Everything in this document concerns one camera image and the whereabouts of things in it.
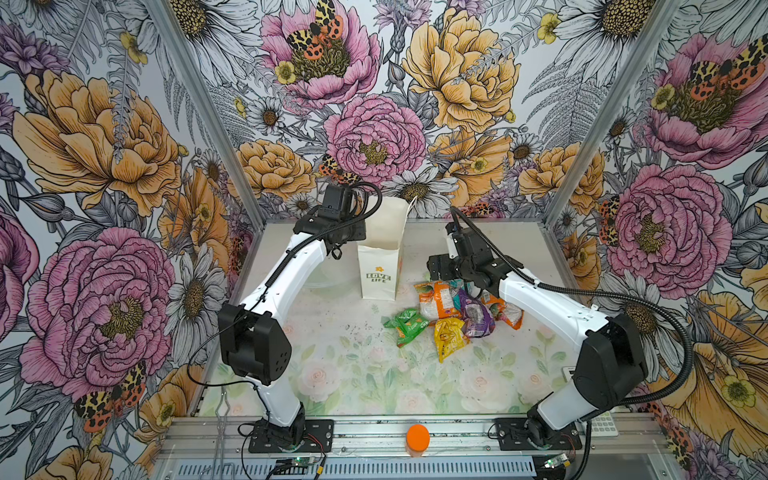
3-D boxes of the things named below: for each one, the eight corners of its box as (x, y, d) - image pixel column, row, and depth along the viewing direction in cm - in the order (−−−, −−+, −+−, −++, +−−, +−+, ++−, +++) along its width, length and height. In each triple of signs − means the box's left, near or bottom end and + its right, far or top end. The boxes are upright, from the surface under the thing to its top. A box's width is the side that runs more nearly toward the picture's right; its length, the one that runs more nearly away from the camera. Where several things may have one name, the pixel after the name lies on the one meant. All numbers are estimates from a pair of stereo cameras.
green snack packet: (402, 351, 90) (403, 341, 84) (386, 329, 94) (386, 317, 89) (427, 334, 93) (430, 323, 88) (410, 313, 98) (411, 301, 92)
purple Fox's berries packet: (462, 341, 92) (467, 330, 86) (456, 300, 101) (460, 288, 95) (491, 341, 92) (498, 330, 86) (483, 300, 101) (488, 289, 95)
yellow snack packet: (439, 362, 88) (443, 352, 82) (431, 331, 94) (434, 319, 88) (466, 358, 88) (472, 347, 83) (457, 327, 95) (461, 315, 89)
